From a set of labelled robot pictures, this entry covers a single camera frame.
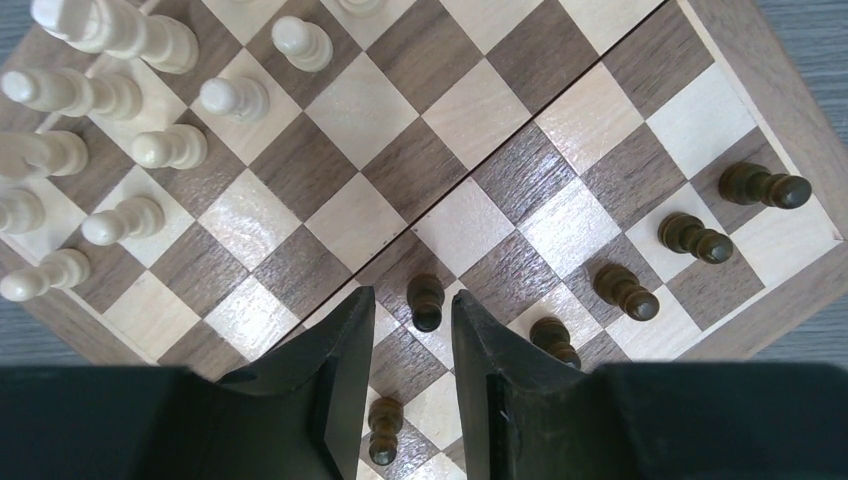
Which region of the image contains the wooden chessboard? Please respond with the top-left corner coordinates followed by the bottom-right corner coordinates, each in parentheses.
top-left (1, 1), bottom-right (847, 479)

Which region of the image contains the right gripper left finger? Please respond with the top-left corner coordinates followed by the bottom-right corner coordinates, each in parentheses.
top-left (132, 287), bottom-right (376, 479)

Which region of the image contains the dark chess piece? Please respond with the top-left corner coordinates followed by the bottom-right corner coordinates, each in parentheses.
top-left (593, 264), bottom-right (660, 322)
top-left (718, 162), bottom-right (812, 210)
top-left (406, 274), bottom-right (445, 333)
top-left (529, 317), bottom-right (581, 370)
top-left (658, 212), bottom-right (734, 264)
top-left (368, 397), bottom-right (403, 466)

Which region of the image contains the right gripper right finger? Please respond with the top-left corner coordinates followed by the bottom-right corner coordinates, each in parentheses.
top-left (451, 290), bottom-right (636, 479)

